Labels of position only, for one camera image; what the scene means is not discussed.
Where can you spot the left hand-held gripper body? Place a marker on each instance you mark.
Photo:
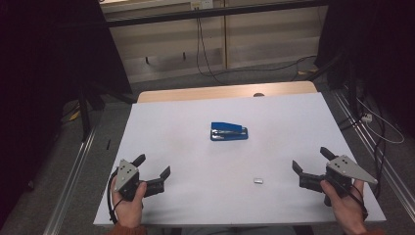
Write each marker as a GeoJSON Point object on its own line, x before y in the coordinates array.
{"type": "Point", "coordinates": [125, 174]}

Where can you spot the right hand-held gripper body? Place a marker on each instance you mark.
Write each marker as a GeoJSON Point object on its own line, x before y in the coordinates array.
{"type": "Point", "coordinates": [342, 169]}

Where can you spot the silver staple strip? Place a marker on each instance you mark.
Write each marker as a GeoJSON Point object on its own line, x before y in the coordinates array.
{"type": "Point", "coordinates": [258, 180]}

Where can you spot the blue stapler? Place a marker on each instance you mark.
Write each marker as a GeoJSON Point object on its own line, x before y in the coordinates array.
{"type": "Point", "coordinates": [228, 132]}

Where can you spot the person's left hand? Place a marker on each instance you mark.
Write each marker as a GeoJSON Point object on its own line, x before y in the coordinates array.
{"type": "Point", "coordinates": [129, 212]}

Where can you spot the person's right hand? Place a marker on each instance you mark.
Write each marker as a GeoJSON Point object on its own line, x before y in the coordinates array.
{"type": "Point", "coordinates": [345, 212]}

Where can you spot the small black floor object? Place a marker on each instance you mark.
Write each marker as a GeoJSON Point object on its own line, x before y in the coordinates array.
{"type": "Point", "coordinates": [108, 144]}

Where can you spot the white power plug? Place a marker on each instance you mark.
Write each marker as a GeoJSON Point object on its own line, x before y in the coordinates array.
{"type": "Point", "coordinates": [367, 117]}

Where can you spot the black metal stand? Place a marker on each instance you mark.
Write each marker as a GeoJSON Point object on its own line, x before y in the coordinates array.
{"type": "Point", "coordinates": [85, 111]}

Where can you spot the white board sheet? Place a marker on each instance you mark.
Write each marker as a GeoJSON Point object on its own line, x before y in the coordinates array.
{"type": "Point", "coordinates": [228, 163]}

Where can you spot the dark table grommet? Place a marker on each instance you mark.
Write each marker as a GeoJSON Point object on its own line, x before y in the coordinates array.
{"type": "Point", "coordinates": [258, 95]}

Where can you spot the wooden table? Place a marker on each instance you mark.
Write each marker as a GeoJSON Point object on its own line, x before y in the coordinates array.
{"type": "Point", "coordinates": [212, 93]}

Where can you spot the black curtain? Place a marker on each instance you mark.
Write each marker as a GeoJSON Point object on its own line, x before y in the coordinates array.
{"type": "Point", "coordinates": [375, 49]}
{"type": "Point", "coordinates": [42, 81]}

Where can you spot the black horizontal bar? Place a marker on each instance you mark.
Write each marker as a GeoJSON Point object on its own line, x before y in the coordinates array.
{"type": "Point", "coordinates": [212, 13]}

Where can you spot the aluminium rail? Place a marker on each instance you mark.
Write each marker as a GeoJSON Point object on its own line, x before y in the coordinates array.
{"type": "Point", "coordinates": [70, 182]}
{"type": "Point", "coordinates": [375, 150]}

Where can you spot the white wall socket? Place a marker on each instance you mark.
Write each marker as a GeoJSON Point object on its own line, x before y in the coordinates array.
{"type": "Point", "coordinates": [202, 4]}

